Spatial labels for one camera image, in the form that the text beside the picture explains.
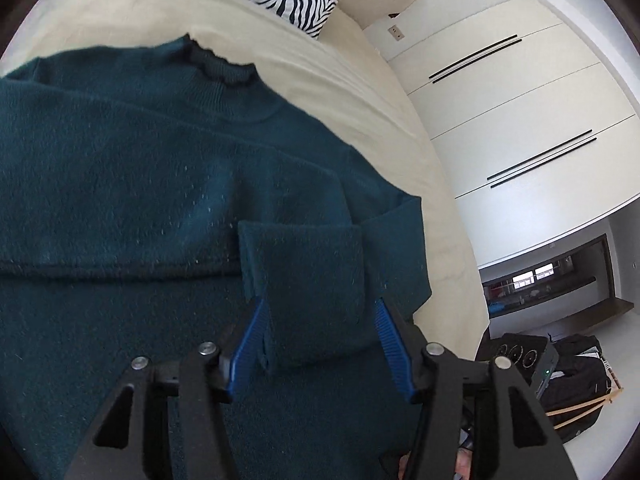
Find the bed with beige sheet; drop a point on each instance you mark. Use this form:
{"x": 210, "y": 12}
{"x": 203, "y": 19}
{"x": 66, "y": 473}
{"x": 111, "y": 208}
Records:
{"x": 320, "y": 75}

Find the black bag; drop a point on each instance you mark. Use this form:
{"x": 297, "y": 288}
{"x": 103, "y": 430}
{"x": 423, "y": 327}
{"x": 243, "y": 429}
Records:
{"x": 582, "y": 375}

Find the dark wooden shelf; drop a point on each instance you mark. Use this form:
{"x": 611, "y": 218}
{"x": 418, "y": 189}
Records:
{"x": 565, "y": 290}

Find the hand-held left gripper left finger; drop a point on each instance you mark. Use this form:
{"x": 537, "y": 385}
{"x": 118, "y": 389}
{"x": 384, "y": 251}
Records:
{"x": 247, "y": 351}

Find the white wardrobe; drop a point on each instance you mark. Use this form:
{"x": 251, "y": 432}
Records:
{"x": 525, "y": 110}

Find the white wall socket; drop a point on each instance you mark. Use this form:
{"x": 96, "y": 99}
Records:
{"x": 396, "y": 32}

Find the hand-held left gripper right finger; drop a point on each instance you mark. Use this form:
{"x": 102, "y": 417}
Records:
{"x": 392, "y": 355}

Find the dark teal sweater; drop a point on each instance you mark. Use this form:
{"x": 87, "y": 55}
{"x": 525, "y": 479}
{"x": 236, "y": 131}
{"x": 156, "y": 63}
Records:
{"x": 150, "y": 200}

